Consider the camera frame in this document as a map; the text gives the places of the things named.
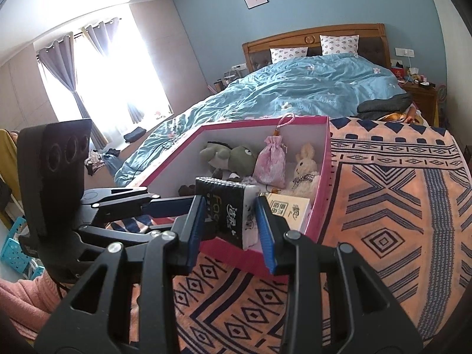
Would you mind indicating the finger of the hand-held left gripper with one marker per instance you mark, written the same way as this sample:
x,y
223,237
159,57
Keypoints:
x,y
169,204
121,234

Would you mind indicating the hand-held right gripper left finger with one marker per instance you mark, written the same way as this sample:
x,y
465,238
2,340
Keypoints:
x,y
195,236

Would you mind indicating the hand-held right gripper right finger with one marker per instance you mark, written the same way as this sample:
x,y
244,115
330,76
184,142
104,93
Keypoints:
x,y
267,239

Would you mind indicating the beige printed box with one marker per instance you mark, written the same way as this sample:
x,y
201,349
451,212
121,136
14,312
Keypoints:
x,y
291,212

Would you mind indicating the pink cardboard box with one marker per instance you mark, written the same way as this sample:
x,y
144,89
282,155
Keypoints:
x,y
236,261

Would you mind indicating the black white tissue pack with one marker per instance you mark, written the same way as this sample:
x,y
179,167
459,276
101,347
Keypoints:
x,y
230,214

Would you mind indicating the beige plush rabbit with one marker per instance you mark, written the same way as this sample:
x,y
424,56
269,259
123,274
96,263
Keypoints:
x,y
304,171

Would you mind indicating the green plush toy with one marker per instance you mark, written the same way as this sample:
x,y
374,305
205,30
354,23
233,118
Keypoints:
x,y
241,160

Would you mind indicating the person's left forearm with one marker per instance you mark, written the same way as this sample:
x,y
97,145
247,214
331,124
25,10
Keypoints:
x,y
25,295

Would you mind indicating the mustard yellow coat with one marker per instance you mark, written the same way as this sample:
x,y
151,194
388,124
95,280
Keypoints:
x,y
9,162

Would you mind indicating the clothes heap on floor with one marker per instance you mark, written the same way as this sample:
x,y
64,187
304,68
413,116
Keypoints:
x,y
101,160

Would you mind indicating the black folded cloth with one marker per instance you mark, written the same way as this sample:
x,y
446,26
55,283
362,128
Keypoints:
x,y
134,135

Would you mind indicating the teal plastic basket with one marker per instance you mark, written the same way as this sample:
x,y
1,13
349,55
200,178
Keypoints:
x,y
14,245

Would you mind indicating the purple curtain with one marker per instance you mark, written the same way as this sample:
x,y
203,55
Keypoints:
x,y
62,70
99,40

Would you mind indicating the orange navy patterned blanket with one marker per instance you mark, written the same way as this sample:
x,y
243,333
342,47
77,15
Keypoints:
x,y
387,210

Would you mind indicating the clear cosmetics organizer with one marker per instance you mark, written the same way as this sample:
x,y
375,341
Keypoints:
x,y
228,77

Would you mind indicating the blue floral duvet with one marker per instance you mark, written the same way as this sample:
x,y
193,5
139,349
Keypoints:
x,y
295,84

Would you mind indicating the dark grey clothes pile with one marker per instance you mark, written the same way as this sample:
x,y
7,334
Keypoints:
x,y
383,105

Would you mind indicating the wooden headboard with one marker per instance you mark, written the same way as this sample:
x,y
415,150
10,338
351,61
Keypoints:
x,y
258,49

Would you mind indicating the orange patterned cloth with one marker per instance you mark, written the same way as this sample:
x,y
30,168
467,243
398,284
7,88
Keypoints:
x,y
400,117

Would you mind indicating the white patterned pillow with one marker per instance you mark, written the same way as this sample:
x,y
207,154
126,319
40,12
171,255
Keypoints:
x,y
339,45
289,55

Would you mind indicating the wooden nightstand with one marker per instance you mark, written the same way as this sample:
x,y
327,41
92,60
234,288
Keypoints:
x,y
420,97

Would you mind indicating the white wall switch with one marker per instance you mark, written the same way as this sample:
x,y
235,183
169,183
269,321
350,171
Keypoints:
x,y
239,66

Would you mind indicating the white wall socket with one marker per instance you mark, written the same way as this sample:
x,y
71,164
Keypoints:
x,y
404,51

